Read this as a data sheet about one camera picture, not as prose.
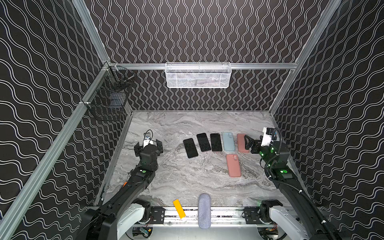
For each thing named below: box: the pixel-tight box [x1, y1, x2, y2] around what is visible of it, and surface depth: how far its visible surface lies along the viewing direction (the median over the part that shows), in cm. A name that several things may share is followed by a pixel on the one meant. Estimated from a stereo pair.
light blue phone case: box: [222, 132, 236, 152], surface depth 105 cm
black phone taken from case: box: [210, 133, 223, 152], surface depth 105 cm
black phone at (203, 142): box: [196, 132, 211, 152], surface depth 106 cm
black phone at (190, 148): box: [183, 138, 199, 159], surface depth 100 cm
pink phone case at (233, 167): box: [226, 154, 241, 178], surface depth 95 cm
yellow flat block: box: [173, 199, 186, 219], surface depth 78 cm
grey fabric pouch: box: [198, 193, 212, 229], surface depth 75 cm
